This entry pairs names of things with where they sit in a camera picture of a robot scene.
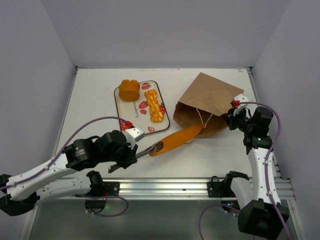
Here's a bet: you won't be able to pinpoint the purple cable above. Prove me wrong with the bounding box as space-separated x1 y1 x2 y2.
199 101 293 240
0 116 130 217

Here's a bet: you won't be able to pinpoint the metal tongs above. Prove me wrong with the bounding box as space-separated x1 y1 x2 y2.
108 141 164 174

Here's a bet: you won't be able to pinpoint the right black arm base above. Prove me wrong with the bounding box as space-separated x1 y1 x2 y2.
206 171 253 210

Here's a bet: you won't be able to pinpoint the long orange fake baguette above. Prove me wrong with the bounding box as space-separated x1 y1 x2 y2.
149 124 203 157

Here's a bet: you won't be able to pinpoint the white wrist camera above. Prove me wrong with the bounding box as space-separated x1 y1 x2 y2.
231 94 249 116
123 121 145 145

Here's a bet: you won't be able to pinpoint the strawberry pattern tray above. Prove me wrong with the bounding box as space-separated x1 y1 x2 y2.
114 80 170 134

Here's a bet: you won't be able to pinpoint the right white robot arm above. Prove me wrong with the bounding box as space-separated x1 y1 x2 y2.
222 106 290 240

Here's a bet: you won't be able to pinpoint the brown paper bag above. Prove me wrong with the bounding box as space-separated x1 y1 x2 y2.
173 72 244 137

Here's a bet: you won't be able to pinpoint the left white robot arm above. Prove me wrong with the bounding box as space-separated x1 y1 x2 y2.
0 127 145 216

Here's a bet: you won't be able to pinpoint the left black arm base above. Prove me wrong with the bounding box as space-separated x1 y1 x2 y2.
84 181 120 213

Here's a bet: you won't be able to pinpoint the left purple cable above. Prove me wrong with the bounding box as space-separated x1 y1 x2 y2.
0 116 130 217

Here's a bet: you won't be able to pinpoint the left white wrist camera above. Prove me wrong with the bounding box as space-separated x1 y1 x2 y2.
123 121 145 145

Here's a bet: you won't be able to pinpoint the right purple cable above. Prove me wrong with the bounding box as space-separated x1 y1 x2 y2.
199 101 293 240

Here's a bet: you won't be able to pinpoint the braided fake bread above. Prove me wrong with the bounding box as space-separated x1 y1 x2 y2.
144 89 164 123

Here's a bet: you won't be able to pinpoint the aluminium frame rail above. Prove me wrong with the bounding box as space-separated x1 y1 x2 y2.
33 177 296 200

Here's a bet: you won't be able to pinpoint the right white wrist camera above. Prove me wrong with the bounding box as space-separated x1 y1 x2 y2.
231 94 249 116

